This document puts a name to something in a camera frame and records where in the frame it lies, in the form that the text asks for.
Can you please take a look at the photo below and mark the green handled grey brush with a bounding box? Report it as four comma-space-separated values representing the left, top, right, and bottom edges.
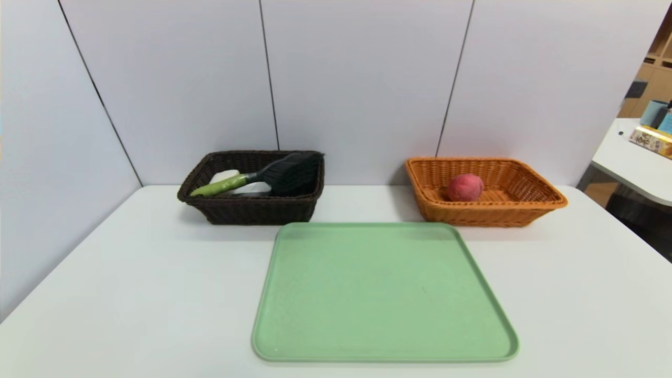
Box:
189, 151, 324, 198

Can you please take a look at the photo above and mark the white rectangular eraser box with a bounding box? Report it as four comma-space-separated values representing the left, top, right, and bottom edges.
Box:
220, 181, 271, 198

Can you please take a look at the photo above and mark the white soap bar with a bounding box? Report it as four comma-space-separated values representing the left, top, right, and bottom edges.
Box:
209, 169, 241, 185

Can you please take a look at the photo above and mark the red peach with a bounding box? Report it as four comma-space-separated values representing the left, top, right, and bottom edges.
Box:
447, 174, 485, 203

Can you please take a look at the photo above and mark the dark brown wicker basket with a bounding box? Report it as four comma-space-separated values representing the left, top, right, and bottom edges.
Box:
177, 150, 326, 226

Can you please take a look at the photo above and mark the orange wicker basket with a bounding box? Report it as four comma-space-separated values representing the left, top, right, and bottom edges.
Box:
405, 157, 569, 227

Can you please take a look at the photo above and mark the light green plastic tray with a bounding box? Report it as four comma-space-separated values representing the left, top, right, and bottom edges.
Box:
251, 222, 520, 363

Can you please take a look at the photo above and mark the white side table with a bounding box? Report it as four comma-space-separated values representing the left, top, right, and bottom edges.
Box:
579, 118, 672, 206

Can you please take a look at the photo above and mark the dark wicker bin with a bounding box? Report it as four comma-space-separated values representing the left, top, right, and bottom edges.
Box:
606, 190, 672, 260

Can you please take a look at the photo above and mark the yellow printed box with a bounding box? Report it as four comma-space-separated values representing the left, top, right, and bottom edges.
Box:
628, 125, 672, 159

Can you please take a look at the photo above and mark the blue cup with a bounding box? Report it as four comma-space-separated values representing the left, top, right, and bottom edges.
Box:
640, 99, 672, 129

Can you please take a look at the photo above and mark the wooden shelf unit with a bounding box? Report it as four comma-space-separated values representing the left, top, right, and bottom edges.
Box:
619, 10, 672, 119

